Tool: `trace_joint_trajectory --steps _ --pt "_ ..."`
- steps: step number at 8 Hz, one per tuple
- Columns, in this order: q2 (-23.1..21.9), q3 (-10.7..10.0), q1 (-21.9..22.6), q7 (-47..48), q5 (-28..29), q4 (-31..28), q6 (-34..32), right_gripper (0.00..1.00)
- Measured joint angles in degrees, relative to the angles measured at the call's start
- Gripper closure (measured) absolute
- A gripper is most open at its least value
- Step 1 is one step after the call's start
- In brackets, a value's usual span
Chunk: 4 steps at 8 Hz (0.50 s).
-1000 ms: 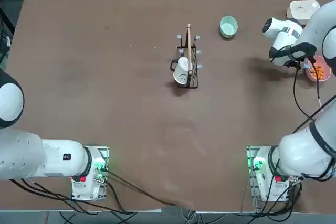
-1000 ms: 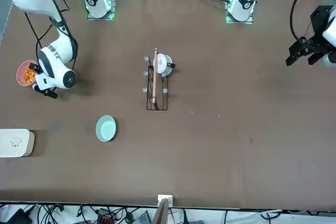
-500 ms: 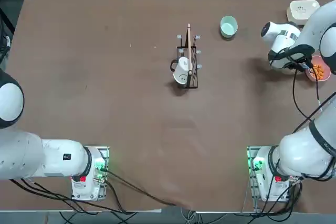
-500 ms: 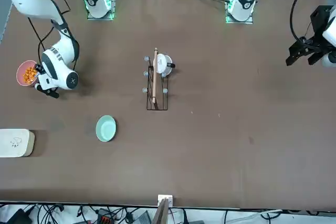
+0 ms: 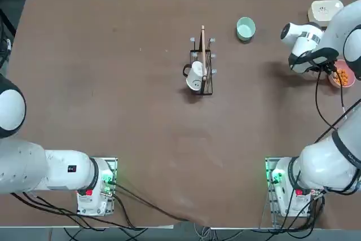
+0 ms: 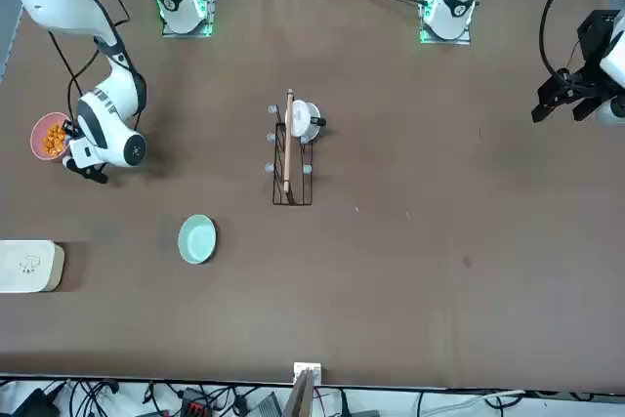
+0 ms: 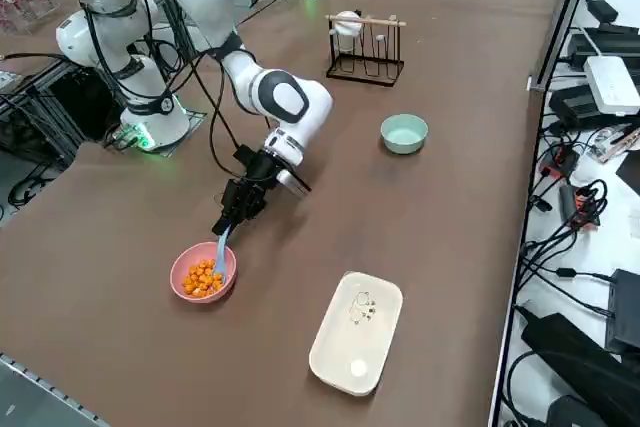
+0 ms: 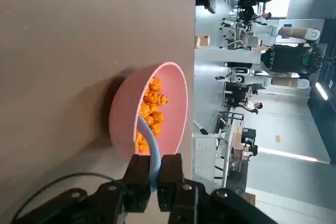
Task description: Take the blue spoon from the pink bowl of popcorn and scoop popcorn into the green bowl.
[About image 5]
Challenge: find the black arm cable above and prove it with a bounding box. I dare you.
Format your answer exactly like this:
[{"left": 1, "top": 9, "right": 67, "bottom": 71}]
[
  {"left": 112, "top": 183, "right": 190, "bottom": 222},
  {"left": 314, "top": 68, "right": 348, "bottom": 129}
]

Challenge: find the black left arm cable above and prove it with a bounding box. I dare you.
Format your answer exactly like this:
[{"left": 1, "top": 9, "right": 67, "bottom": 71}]
[{"left": 112, "top": 183, "right": 190, "bottom": 222}]

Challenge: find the orange popcorn pile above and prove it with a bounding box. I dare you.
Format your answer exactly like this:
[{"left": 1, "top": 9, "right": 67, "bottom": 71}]
[{"left": 335, "top": 68, "right": 350, "bottom": 86}]

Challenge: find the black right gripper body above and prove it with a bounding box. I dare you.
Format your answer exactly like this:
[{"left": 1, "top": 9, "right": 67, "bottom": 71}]
[{"left": 322, "top": 59, "right": 338, "bottom": 76}]

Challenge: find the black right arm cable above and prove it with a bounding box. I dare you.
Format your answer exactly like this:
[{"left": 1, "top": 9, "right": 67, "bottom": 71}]
[{"left": 314, "top": 68, "right": 348, "bottom": 129}]

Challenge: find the pink bowl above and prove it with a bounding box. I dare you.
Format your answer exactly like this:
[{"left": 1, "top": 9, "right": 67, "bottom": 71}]
[{"left": 327, "top": 59, "right": 356, "bottom": 89}]

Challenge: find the green bowl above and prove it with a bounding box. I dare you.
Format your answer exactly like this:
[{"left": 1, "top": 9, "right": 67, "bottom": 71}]
[{"left": 235, "top": 16, "right": 257, "bottom": 43}]

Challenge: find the black wire cup rack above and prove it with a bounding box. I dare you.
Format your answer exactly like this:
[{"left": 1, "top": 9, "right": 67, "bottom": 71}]
[{"left": 189, "top": 25, "right": 217, "bottom": 96}]

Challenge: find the white rectangular tray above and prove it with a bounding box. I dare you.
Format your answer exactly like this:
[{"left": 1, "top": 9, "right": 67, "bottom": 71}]
[{"left": 307, "top": 0, "right": 345, "bottom": 28}]

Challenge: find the white smiley mug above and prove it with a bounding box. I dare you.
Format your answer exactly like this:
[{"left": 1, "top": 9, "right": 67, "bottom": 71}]
[{"left": 182, "top": 60, "right": 204, "bottom": 93}]

